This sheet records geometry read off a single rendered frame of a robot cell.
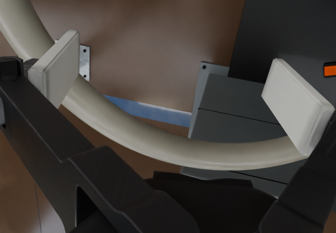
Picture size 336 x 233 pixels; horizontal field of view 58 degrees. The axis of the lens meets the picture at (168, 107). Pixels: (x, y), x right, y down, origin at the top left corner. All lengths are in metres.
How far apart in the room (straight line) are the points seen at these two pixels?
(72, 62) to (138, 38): 1.40
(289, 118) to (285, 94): 0.02
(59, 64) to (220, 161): 0.21
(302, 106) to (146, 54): 1.45
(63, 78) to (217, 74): 1.40
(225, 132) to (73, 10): 1.02
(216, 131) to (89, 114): 0.83
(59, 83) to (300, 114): 0.13
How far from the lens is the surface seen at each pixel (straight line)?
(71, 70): 0.19
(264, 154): 0.35
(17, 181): 2.58
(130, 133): 0.29
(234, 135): 1.08
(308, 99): 0.17
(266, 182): 0.92
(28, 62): 0.17
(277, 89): 0.21
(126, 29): 1.60
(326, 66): 1.56
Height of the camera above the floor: 1.46
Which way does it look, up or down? 60 degrees down
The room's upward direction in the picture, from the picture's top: 154 degrees counter-clockwise
